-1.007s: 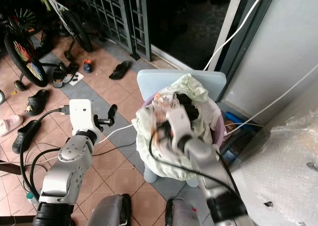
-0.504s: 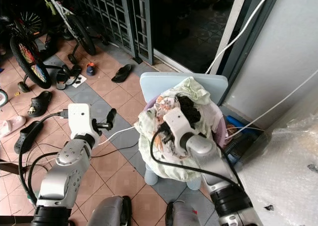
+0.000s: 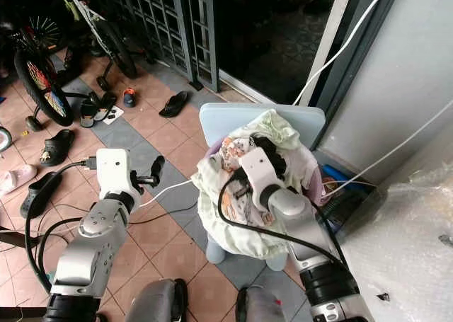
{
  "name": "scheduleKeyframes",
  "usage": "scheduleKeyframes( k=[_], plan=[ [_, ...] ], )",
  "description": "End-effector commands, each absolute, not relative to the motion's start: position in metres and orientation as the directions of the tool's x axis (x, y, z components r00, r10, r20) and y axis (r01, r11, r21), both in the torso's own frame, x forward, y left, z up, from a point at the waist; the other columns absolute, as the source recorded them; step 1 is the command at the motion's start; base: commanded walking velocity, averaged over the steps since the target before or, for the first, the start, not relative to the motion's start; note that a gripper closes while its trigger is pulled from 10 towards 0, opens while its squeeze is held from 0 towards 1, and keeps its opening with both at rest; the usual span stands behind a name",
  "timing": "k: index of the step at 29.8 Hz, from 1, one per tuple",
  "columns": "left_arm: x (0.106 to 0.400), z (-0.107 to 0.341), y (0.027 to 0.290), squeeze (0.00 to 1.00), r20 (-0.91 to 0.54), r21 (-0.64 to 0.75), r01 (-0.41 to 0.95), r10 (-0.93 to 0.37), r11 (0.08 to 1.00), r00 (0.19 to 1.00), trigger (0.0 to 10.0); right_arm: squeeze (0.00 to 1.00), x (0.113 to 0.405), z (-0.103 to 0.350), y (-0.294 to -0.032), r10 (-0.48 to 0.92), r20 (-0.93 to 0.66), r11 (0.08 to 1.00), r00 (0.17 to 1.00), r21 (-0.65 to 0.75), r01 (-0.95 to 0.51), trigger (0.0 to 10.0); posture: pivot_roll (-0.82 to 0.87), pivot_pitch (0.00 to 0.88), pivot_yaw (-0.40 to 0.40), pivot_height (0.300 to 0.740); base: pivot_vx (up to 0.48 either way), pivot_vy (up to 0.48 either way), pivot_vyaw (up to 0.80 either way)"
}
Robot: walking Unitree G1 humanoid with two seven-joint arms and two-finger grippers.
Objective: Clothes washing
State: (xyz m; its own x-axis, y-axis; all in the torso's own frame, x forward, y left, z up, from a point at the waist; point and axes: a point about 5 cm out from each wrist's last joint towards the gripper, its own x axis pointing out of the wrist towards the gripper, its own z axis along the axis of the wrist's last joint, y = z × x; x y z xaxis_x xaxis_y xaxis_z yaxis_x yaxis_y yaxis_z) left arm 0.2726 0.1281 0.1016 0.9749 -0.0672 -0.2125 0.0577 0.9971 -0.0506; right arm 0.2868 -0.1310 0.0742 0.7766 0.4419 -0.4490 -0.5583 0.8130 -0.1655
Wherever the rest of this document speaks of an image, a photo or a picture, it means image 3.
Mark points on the pale green cloth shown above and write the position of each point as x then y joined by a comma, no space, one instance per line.
214,203

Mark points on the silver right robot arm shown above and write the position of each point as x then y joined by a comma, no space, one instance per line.
308,251

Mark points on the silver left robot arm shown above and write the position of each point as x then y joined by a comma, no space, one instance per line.
85,258

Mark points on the pale pink garment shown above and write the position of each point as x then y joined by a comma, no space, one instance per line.
301,168

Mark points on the printed orange white garment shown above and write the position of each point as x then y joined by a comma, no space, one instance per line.
232,152

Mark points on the light blue plastic chair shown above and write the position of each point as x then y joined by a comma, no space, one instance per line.
226,117

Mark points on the blue plastic item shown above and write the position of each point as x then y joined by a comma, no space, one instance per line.
334,175

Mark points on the black flip-flop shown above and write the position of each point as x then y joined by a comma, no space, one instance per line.
175,104

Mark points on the white paper sheet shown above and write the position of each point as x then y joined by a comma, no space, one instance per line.
114,115

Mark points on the small blue orange shoe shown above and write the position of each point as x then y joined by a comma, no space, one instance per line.
129,98

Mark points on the black clog shoe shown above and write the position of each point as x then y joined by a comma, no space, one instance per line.
56,148
39,194

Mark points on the grey left robot leg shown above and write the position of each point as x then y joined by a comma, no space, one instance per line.
157,301

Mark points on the grey robot leg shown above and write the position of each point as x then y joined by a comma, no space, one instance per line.
157,301
262,305

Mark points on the black white bicycle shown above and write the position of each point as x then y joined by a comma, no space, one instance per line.
117,49

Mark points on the pink slipper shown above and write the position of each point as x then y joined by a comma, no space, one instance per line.
17,179

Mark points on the children's bicycle colourful wheel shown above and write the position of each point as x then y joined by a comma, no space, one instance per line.
44,88

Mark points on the dark wooden plank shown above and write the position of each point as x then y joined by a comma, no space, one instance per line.
15,238

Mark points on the dark metal grille gate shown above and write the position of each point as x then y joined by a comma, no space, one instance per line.
170,25

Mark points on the grey right robot leg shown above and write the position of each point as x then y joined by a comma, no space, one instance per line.
262,305

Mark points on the small white tyre wheel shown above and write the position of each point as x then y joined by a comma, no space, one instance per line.
4,134

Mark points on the clear bubble wrap cover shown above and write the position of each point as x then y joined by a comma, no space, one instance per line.
403,251

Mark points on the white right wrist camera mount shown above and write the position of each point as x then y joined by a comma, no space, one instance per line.
258,168

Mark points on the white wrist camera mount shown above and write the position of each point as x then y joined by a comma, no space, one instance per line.
115,168
258,168

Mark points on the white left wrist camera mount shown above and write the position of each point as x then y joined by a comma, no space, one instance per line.
115,168

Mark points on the dark grey door frame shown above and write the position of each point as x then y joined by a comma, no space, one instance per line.
361,46

